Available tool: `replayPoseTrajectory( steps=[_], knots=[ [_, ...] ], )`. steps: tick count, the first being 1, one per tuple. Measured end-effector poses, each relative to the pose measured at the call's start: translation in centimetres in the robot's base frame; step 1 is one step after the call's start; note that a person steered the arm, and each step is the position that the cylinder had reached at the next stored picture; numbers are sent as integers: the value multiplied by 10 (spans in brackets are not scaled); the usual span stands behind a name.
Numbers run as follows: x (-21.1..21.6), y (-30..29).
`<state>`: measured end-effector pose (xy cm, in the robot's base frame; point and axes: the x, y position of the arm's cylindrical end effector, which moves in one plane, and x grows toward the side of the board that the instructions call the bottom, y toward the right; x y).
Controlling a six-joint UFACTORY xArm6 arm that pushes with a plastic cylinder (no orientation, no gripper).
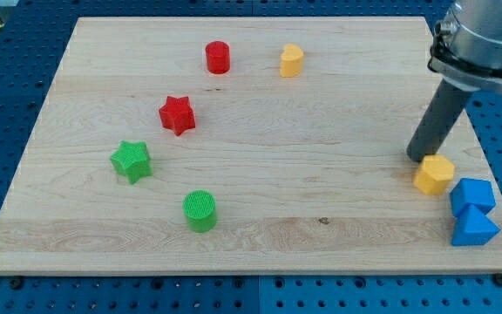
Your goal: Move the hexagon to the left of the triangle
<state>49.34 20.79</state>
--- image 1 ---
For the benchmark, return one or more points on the blue cube block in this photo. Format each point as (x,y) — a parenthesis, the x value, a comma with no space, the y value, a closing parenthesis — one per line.
(476,192)

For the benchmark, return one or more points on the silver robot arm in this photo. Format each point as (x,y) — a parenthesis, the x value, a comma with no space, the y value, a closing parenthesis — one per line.
(467,52)

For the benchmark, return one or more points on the red star block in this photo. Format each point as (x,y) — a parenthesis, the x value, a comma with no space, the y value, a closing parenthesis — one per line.
(177,115)

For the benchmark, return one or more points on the green cylinder block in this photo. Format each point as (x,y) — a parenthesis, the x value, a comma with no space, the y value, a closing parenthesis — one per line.
(199,208)

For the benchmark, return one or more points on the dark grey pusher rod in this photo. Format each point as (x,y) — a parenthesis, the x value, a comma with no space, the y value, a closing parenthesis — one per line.
(440,116)

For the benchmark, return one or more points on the red cylinder block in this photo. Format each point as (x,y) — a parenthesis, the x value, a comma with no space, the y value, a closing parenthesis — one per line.
(217,57)

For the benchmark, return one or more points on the wooden board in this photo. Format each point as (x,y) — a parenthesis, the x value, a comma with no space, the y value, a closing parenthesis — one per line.
(309,174)

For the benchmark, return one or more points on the blue triangle block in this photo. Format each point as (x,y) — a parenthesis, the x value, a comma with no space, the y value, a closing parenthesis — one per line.
(473,228)

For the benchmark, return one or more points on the green star block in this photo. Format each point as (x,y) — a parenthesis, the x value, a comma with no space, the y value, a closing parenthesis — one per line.
(132,160)

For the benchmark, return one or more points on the yellow hexagon block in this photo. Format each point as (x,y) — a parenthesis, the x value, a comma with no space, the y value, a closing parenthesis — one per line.
(433,175)

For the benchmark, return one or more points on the yellow heart block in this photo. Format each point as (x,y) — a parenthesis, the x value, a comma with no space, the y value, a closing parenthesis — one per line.
(291,61)

